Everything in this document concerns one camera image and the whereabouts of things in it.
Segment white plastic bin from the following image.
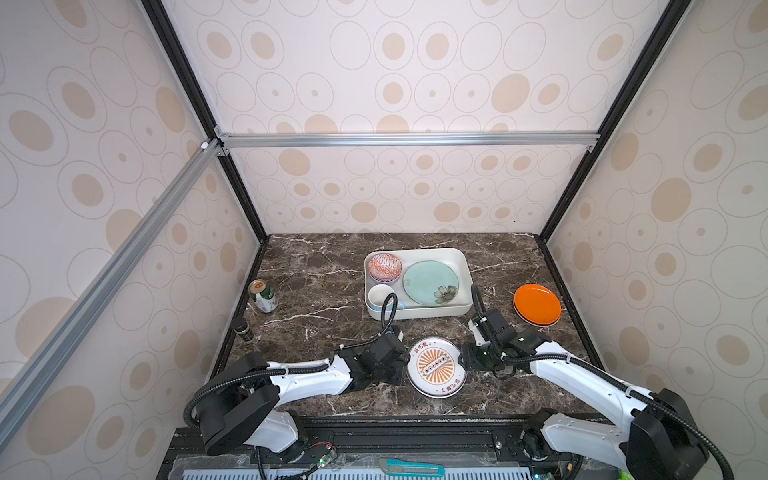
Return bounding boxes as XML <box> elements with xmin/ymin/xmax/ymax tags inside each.
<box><xmin>364</xmin><ymin>248</ymin><xmax>473</xmax><ymax>320</ymax></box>

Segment black frame post right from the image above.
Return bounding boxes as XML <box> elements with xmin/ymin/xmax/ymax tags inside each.
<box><xmin>536</xmin><ymin>0</ymin><xmax>694</xmax><ymax>246</ymax></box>

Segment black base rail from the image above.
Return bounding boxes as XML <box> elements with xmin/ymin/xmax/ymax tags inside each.
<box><xmin>157</xmin><ymin>415</ymin><xmax>620</xmax><ymax>479</ymax></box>

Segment silver aluminium rail back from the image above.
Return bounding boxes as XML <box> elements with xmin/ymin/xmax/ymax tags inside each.
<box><xmin>219</xmin><ymin>131</ymin><xmax>600</xmax><ymax>150</ymax></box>

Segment light blue ceramic mug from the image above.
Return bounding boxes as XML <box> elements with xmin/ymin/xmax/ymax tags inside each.
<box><xmin>367</xmin><ymin>284</ymin><xmax>405</xmax><ymax>312</ymax></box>

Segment teal utility knife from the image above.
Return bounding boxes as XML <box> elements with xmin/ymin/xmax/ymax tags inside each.
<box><xmin>378</xmin><ymin>458</ymin><xmax>446</xmax><ymax>478</ymax></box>

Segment red patterned bowl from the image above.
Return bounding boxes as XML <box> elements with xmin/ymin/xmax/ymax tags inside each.
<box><xmin>366</xmin><ymin>252</ymin><xmax>403</xmax><ymax>284</ymax></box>

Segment black frame post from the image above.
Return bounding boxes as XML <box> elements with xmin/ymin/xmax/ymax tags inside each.
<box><xmin>140</xmin><ymin>0</ymin><xmax>269</xmax><ymax>244</ymax></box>
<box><xmin>536</xmin><ymin>0</ymin><xmax>694</xmax><ymax>246</ymax></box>

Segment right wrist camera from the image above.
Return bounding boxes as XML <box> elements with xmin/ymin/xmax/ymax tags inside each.
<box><xmin>468</xmin><ymin>308</ymin><xmax>517</xmax><ymax>349</ymax></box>

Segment silver aluminium rail left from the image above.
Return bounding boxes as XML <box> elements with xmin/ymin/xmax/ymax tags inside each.
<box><xmin>1</xmin><ymin>138</ymin><xmax>223</xmax><ymax>449</ymax></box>

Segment silver aluminium rail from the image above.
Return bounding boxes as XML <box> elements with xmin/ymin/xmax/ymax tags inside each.
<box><xmin>1</xmin><ymin>138</ymin><xmax>223</xmax><ymax>449</ymax></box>
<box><xmin>219</xmin><ymin>131</ymin><xmax>600</xmax><ymax>150</ymax></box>

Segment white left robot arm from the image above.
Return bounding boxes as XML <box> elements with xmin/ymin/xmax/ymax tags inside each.
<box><xmin>183</xmin><ymin>293</ymin><xmax>410</xmax><ymax>462</ymax></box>

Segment mint green flower plate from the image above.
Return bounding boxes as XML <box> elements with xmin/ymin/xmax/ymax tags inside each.
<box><xmin>403</xmin><ymin>260</ymin><xmax>460</xmax><ymax>307</ymax></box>

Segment green label drink bottle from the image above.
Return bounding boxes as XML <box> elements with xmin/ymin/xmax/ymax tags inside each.
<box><xmin>248</xmin><ymin>279</ymin><xmax>277</xmax><ymax>314</ymax></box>

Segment black frame post left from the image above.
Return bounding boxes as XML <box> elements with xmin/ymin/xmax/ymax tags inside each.
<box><xmin>140</xmin><ymin>0</ymin><xmax>269</xmax><ymax>244</ymax></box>

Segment white orange sunburst plate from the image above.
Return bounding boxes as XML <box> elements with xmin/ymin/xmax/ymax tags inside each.
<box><xmin>407</xmin><ymin>337</ymin><xmax>467</xmax><ymax>399</ymax></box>

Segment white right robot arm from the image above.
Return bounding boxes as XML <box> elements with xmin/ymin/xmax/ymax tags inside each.
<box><xmin>459</xmin><ymin>286</ymin><xmax>735</xmax><ymax>479</ymax></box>

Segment small dark cap bottle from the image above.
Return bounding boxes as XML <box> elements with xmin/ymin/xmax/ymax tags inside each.
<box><xmin>231</xmin><ymin>317</ymin><xmax>254</xmax><ymax>343</ymax></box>

